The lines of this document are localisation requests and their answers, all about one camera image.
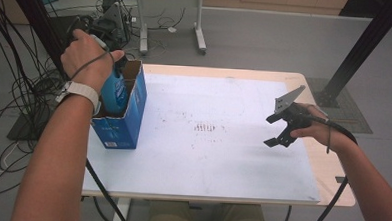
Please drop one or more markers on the blue detergent bottle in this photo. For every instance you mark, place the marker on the blue detergent bottle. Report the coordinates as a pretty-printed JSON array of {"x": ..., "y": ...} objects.
[{"x": 114, "y": 93}]

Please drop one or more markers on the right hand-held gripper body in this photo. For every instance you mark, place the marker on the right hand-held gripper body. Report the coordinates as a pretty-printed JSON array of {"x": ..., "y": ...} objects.
[{"x": 294, "y": 116}]

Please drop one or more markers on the black equipment box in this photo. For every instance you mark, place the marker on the black equipment box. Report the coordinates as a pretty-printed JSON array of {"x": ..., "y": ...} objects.
[{"x": 59, "y": 24}]

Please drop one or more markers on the white table leg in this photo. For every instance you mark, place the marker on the white table leg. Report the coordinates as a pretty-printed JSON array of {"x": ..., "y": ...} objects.
[{"x": 122, "y": 210}]

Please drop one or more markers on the person's right hand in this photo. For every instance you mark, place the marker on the person's right hand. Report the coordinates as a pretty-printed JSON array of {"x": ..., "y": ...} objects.
[{"x": 319, "y": 132}]

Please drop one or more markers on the black metal stand post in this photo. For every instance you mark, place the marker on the black metal stand post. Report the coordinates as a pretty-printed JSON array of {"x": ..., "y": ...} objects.
[
  {"x": 37, "y": 20},
  {"x": 367, "y": 41}
]

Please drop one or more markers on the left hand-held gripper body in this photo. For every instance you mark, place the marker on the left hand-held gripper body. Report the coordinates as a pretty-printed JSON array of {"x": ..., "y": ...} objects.
[{"x": 113, "y": 22}]

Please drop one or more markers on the blue cardboard box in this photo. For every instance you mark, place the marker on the blue cardboard box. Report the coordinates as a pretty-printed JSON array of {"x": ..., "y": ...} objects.
[{"x": 123, "y": 134}]

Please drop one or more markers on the black tape strip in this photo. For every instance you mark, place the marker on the black tape strip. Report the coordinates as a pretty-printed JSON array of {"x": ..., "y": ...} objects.
[{"x": 340, "y": 179}]

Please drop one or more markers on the beige band wristwatch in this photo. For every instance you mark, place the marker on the beige band wristwatch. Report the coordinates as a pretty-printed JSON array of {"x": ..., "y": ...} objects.
[{"x": 83, "y": 90}]

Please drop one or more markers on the white background desk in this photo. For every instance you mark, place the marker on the white background desk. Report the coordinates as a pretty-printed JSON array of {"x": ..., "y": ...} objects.
[{"x": 142, "y": 24}]

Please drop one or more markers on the person's left hand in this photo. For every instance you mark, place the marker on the person's left hand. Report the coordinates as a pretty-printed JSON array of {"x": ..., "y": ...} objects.
[{"x": 86, "y": 59}]

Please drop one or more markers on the black stand base plate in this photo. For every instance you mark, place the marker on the black stand base plate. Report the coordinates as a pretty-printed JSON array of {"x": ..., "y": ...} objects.
[{"x": 26, "y": 126}]

